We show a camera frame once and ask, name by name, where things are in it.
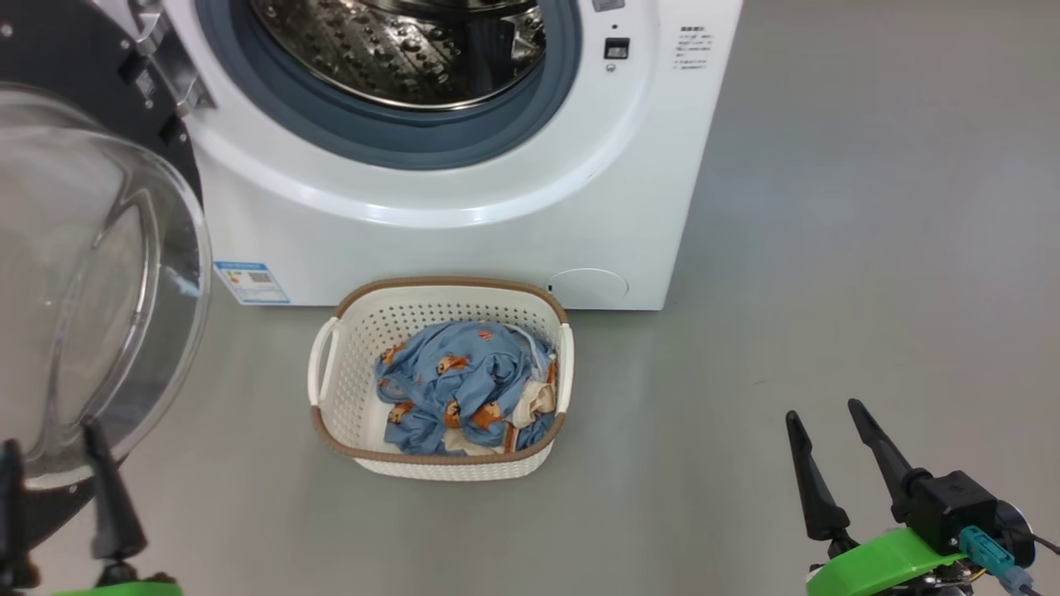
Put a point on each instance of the washing machine glass door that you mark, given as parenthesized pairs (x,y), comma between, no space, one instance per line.
(83,290)

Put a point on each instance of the blue bear-print garment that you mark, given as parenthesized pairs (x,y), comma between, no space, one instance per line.
(447,364)

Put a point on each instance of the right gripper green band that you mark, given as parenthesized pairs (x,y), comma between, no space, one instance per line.
(878,567)

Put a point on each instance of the metal washer door hinge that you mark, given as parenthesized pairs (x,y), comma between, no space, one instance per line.
(170,79)

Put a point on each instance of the white front-load washing machine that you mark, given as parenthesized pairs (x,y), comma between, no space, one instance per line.
(497,240)

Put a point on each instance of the steel washer drum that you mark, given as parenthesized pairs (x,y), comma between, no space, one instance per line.
(397,41)

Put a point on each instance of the round white filter cover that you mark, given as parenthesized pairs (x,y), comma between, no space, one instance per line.
(590,285)

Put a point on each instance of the blue energy label sticker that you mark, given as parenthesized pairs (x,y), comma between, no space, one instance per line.
(251,283)

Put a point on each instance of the black door lock slot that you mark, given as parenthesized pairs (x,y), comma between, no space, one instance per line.
(617,47)

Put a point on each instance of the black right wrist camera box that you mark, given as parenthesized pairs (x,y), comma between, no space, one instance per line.
(952,501)

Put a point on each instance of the cream perforated laundry basket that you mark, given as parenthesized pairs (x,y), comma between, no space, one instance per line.
(356,348)

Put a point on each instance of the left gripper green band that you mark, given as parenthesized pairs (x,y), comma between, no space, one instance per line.
(124,589)

